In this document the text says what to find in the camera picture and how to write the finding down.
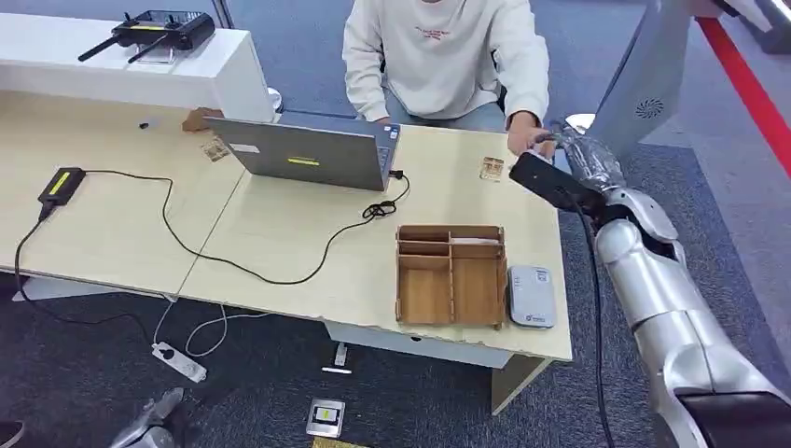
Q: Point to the grey laptop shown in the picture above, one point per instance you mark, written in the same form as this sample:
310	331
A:
303	154

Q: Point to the person's left hand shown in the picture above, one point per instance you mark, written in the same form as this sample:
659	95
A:
524	133

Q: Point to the grey kiosk stand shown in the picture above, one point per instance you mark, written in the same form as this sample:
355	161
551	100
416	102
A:
649	68

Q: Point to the white round object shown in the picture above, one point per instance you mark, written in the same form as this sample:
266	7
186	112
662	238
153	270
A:
275	99

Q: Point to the pale desk leg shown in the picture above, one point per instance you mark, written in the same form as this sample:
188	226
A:
513	383

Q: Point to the grey card reader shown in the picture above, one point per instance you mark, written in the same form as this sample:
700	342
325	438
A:
531	298

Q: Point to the white counter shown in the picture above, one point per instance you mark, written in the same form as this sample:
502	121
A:
232	74

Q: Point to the pale card in box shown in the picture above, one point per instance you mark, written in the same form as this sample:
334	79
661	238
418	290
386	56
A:
476	241

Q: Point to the grey metal post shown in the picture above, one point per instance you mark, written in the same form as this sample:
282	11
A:
222	12

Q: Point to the tan printed card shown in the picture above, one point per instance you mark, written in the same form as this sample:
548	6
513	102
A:
492	169

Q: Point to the person in pale sweatshirt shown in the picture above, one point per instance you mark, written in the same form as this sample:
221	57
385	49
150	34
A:
445	62

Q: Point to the black remote controller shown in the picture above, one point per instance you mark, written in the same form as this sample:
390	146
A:
170	29

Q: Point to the black robot foot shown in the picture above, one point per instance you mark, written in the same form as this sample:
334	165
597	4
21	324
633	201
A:
9	435

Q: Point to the brown cardboard piece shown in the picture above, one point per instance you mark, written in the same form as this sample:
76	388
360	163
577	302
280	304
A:
199	120

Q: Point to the black power adapter yellow label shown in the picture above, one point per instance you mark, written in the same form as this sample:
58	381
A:
62	184

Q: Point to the wooden card box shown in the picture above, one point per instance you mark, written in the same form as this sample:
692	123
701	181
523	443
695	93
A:
476	290

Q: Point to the yellow floor marker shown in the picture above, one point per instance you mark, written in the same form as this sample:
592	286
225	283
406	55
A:
330	444

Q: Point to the white power strip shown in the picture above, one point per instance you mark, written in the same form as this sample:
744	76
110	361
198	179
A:
179	362

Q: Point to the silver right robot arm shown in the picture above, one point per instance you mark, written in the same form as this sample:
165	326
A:
673	321

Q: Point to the person's right hand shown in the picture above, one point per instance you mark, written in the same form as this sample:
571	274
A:
382	121

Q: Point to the metal floor socket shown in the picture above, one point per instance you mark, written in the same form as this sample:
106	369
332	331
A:
326	419

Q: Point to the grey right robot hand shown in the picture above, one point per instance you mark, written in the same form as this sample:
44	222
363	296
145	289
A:
559	182

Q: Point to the white desk underframe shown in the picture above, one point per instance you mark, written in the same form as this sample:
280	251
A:
420	347

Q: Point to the white desk foot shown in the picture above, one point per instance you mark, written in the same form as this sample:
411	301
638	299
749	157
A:
337	363

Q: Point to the black office chair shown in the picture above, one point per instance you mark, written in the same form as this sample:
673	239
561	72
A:
502	99

